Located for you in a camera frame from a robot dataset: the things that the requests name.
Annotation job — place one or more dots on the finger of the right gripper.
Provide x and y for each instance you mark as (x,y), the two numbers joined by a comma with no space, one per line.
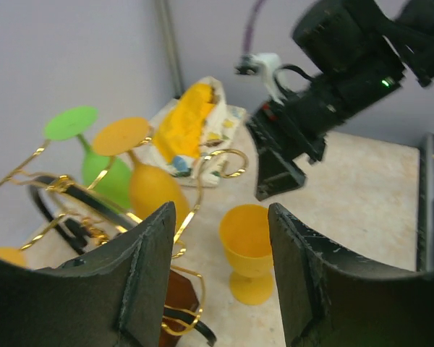
(276,175)

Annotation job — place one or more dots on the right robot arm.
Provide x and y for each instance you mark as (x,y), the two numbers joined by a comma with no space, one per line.
(361,54)

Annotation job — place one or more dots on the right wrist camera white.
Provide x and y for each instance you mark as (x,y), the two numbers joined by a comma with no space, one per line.
(263,65)

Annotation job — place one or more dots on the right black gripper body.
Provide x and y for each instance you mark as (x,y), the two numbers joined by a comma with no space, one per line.
(292,124)

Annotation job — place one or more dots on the yellow patterned cloth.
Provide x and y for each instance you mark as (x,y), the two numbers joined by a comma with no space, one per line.
(191,127)

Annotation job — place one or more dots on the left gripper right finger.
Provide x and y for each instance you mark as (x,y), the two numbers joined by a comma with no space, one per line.
(332,296)

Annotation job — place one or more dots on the green wine glass back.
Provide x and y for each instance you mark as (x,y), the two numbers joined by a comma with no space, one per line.
(107,176)

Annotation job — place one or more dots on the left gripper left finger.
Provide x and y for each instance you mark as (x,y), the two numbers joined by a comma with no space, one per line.
(111,296)

